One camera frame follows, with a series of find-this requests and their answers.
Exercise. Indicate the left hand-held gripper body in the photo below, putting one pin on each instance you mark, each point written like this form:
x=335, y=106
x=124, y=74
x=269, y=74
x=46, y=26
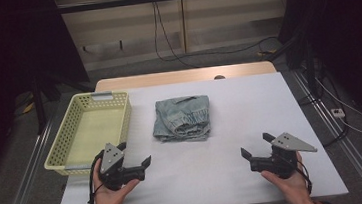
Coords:
x=110, y=159

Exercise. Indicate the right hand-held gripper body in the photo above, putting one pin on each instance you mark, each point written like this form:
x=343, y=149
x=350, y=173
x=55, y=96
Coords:
x=288, y=143

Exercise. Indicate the pale yellow plastic basket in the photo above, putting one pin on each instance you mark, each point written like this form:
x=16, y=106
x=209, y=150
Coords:
x=91, y=130

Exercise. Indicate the light blue jeans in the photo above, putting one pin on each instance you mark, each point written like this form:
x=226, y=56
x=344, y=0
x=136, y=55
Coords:
x=180, y=115

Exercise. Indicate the person's left hand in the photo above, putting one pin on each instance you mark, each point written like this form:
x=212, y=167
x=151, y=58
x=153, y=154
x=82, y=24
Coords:
x=106, y=203

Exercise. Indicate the person's right hand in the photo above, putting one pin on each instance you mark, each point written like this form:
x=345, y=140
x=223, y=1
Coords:
x=293, y=190

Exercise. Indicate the white table mat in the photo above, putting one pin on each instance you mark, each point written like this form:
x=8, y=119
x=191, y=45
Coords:
x=243, y=109

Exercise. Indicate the white power strip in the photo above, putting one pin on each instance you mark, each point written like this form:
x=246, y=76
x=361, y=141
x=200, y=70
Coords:
x=337, y=112

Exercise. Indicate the dark table grommet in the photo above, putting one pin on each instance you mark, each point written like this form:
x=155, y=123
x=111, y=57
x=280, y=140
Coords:
x=219, y=77

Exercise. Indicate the wooden table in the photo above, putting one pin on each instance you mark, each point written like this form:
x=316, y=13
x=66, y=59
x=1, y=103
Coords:
x=166, y=78

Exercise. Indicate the black metal stand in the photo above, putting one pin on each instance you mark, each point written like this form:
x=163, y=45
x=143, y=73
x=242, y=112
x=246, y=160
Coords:
x=38, y=105

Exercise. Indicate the dark curtain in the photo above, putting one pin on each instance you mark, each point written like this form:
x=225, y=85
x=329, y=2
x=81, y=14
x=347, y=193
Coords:
x=3, y=48
x=345, y=16

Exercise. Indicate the aluminium floor rail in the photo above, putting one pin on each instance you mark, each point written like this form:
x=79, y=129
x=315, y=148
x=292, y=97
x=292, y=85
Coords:
x=25, y=177
x=347, y=146

